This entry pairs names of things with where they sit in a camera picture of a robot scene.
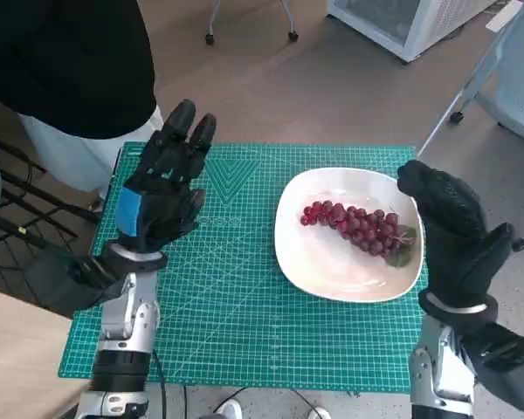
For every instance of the grey mesh chair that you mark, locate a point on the grey mesh chair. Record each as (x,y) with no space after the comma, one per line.
(515,87)

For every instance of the white shoe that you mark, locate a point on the white shoe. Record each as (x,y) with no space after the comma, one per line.
(229,410)
(319,414)

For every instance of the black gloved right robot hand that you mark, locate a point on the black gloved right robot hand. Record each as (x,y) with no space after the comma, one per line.
(458,235)

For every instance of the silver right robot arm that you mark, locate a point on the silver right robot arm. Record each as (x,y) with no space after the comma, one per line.
(445,371)

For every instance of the green cutting mat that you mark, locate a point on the green cutting mat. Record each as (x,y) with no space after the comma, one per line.
(244,327)

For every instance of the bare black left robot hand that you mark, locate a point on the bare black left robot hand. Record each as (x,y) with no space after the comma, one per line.
(166,205)

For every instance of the light wooden desk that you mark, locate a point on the light wooden desk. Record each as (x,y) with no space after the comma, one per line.
(8,371)

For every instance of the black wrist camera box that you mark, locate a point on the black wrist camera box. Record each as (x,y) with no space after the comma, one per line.
(70,283)
(506,366)

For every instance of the chair legs with casters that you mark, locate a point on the chair legs with casters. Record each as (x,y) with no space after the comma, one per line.
(209,39)

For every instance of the person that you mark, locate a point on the person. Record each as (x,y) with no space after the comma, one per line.
(70,65)

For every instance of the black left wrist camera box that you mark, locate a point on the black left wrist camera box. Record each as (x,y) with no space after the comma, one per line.
(70,283)

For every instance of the white perforated cabinet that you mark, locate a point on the white perforated cabinet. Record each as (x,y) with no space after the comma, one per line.
(419,35)

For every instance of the white square plate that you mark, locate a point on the white square plate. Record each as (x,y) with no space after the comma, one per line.
(323,266)

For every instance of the red toy grape bunch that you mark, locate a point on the red toy grape bunch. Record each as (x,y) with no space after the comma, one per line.
(358,227)

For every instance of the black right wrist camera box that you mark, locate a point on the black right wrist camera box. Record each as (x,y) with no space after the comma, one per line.
(506,366)

